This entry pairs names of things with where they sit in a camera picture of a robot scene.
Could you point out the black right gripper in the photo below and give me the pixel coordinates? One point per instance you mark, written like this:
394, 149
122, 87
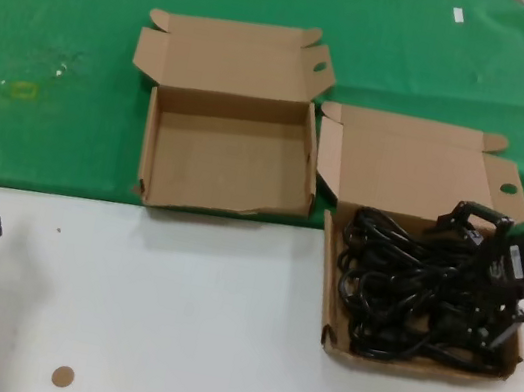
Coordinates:
494, 272

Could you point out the cardboard box with round hole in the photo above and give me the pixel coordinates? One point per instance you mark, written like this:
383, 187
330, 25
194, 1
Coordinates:
408, 171

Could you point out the cardboard box with oval hole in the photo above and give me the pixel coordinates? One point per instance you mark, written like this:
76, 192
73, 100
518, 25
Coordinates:
228, 159

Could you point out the clear tape scrap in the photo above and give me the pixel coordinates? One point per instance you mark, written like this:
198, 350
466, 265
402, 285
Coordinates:
59, 70

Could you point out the round brown cardboard disc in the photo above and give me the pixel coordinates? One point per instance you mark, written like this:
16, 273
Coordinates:
62, 376

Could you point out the white paper label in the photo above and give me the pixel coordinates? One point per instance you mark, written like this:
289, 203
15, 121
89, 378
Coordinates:
458, 16

